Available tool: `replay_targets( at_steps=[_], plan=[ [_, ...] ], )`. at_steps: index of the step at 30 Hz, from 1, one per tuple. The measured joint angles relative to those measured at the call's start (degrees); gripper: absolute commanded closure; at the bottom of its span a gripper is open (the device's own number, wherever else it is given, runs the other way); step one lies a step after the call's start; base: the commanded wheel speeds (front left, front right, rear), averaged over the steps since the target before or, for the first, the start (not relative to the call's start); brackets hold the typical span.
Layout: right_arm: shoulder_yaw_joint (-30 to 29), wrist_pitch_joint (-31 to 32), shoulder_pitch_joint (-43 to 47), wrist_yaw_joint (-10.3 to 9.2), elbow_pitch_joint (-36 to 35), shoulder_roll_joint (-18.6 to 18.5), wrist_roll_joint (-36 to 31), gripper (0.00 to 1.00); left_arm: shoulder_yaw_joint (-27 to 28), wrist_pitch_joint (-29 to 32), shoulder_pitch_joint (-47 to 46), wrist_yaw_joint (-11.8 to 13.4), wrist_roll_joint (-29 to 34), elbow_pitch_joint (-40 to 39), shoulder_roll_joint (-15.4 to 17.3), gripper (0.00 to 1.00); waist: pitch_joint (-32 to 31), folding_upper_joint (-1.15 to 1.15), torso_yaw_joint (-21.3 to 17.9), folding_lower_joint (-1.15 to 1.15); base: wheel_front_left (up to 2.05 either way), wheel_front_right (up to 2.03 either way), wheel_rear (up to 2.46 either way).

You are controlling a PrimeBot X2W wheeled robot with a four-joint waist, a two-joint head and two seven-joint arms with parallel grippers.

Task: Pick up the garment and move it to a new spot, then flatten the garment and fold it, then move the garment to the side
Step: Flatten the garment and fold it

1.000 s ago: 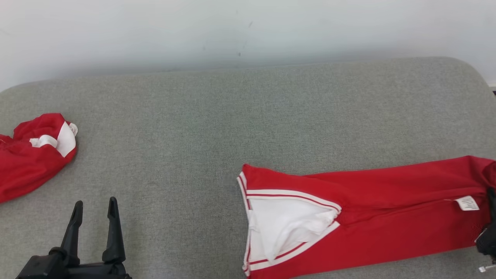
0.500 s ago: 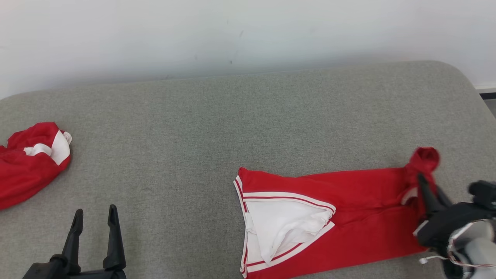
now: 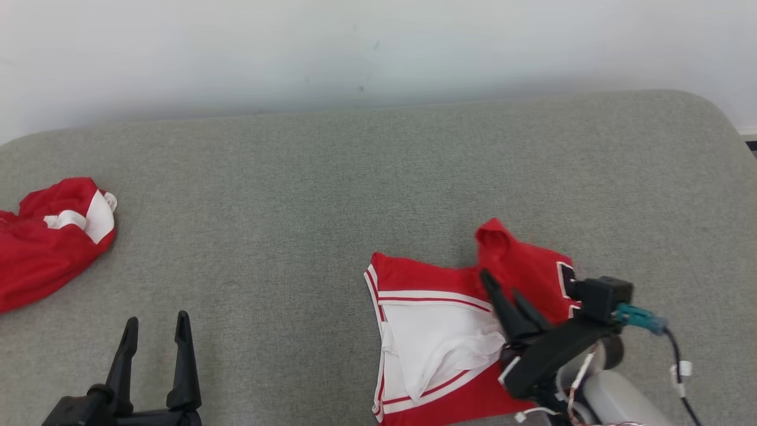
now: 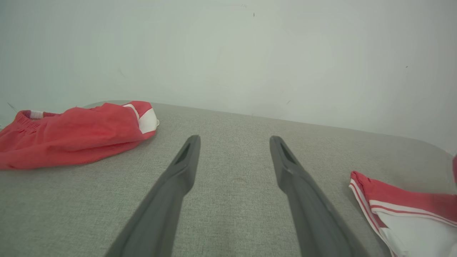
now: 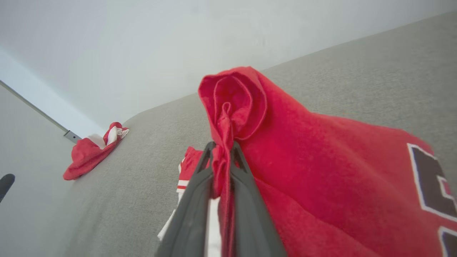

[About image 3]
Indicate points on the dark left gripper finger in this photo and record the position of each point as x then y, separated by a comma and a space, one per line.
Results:
124, 367
184, 367

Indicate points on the red white-trimmed shorts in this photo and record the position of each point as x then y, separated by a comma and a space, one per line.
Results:
41, 260

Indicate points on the teal right camera connector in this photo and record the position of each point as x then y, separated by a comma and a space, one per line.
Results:
641, 318

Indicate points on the red basketball jersey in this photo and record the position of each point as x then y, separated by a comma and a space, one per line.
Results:
432, 337

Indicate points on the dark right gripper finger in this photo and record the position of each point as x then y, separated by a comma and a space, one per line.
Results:
532, 313
508, 316

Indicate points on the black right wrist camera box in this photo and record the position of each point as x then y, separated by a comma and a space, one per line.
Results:
603, 296

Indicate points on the white wall baseboard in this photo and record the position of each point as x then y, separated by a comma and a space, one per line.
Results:
748, 133

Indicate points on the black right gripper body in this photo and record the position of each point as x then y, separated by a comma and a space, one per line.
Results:
550, 355

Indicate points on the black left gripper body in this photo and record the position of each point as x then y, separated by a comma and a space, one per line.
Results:
118, 419

